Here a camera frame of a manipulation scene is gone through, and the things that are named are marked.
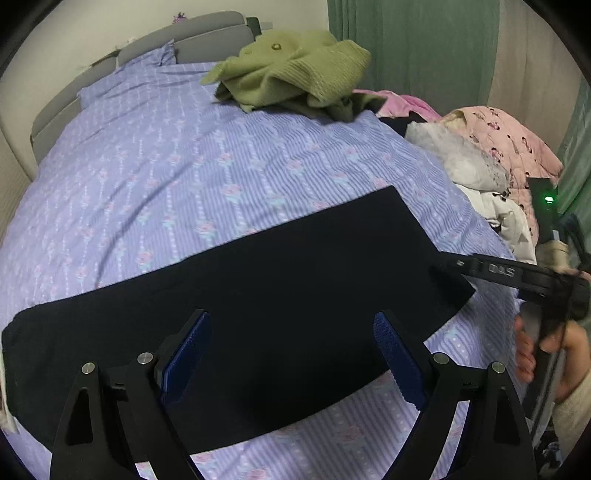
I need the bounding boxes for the black pants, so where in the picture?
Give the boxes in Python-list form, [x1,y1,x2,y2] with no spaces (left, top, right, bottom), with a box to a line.
[2,187,474,453]

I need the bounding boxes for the person right hand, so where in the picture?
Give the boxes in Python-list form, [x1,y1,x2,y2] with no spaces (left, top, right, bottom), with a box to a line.
[513,313,588,402]

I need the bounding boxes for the white grey garment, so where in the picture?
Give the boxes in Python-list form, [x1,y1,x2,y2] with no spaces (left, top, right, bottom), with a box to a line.
[406,122,537,264]

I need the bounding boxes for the folded cream cloth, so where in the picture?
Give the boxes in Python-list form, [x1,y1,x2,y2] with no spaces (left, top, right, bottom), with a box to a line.
[0,352,18,433]

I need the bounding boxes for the pink patterned jacket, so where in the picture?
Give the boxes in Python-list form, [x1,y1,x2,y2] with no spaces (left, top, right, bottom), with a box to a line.
[439,106,563,242]

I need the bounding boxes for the pink garment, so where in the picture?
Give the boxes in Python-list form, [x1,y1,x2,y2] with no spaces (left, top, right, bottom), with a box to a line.
[355,89,442,122]

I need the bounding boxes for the beige curtain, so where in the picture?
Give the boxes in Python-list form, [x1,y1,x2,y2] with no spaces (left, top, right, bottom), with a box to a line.
[488,1,582,151]

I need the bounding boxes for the green curtain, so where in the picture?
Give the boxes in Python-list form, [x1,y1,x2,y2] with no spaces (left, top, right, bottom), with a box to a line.
[328,0,500,115]

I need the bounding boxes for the olive green sweater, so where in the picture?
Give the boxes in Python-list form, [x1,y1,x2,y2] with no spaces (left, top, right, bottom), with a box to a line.
[201,30,384,122]

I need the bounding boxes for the purple floral bed cover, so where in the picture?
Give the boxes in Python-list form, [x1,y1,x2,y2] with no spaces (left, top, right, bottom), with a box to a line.
[1,61,518,479]

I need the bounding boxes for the grey upholstered headboard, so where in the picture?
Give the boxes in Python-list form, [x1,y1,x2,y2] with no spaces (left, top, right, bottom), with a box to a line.
[29,9,264,165]

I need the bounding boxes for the purple floral pillow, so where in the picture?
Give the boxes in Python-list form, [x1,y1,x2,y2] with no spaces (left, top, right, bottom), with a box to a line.
[77,40,176,109]

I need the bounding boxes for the purple toy on headboard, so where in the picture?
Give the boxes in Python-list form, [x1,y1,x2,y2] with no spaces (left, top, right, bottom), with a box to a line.
[173,12,187,24]

